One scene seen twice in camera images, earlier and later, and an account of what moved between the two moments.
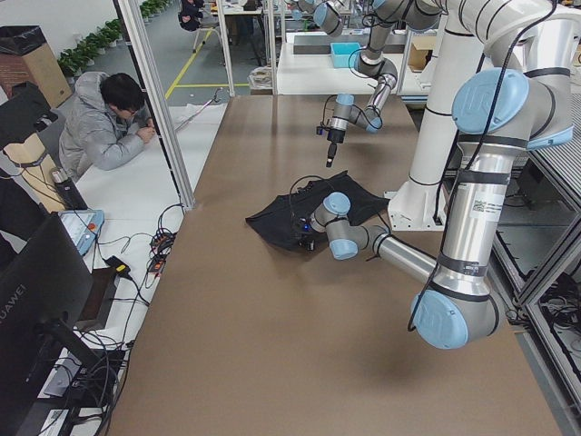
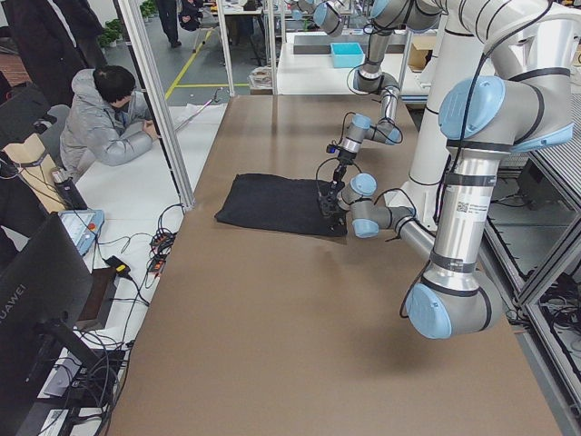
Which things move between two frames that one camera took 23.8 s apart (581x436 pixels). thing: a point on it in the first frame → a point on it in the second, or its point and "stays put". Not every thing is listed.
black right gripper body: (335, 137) → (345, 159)
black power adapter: (120, 266) stays put
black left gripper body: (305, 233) → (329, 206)
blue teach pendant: (83, 226) stays put
